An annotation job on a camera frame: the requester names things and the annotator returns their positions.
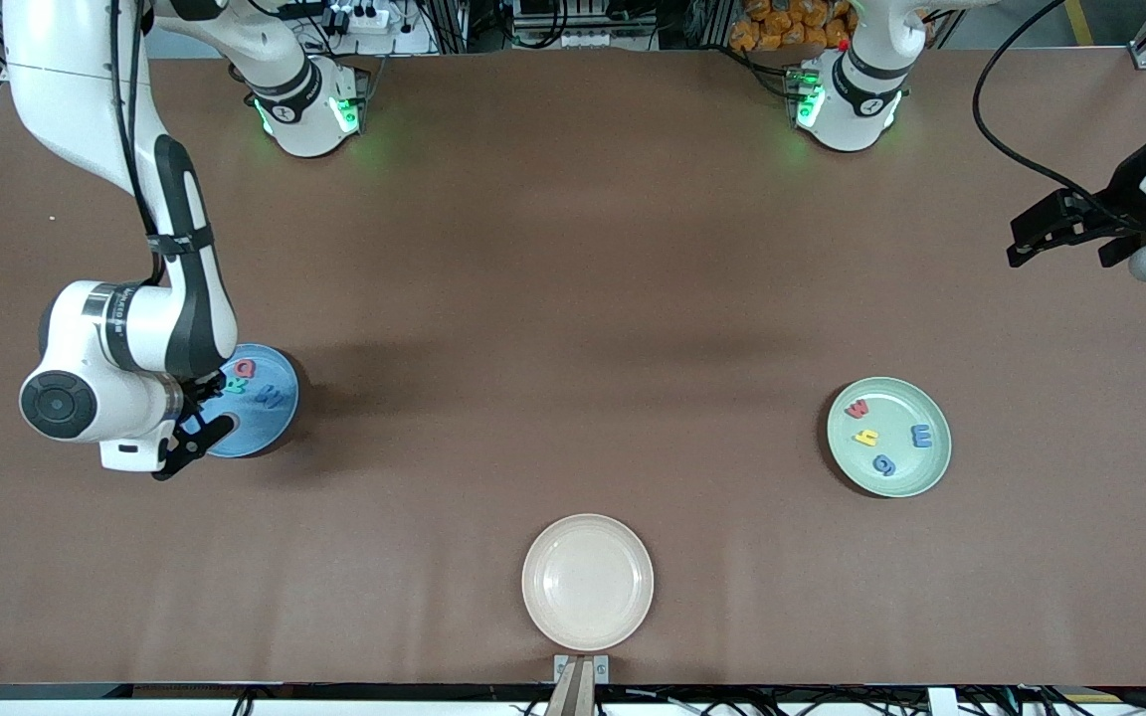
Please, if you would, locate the beige plate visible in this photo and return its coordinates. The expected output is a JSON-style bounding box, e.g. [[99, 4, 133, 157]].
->
[[521, 513, 656, 653]]

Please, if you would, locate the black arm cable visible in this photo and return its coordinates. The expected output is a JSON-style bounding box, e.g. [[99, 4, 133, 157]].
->
[[972, 0, 1136, 228], [109, 0, 168, 287]]

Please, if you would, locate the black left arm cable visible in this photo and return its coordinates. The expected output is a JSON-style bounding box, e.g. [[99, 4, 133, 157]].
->
[[972, 0, 1136, 228]]

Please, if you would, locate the white power strip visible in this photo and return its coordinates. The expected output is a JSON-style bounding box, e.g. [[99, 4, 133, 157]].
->
[[329, 3, 393, 33]]

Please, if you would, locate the bag of oranges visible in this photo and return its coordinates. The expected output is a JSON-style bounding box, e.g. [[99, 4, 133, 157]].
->
[[729, 0, 858, 53]]

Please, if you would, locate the green plate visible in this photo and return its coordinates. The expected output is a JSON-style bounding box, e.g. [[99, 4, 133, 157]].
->
[[827, 376, 953, 498]]

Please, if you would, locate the blue plate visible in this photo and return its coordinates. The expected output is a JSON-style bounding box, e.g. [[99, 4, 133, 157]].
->
[[197, 343, 300, 458]]

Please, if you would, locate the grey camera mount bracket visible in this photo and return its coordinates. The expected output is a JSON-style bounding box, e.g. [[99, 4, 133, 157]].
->
[[545, 653, 611, 716]]

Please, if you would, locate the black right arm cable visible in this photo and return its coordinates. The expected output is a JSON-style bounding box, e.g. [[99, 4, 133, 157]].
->
[[109, 0, 168, 287]]

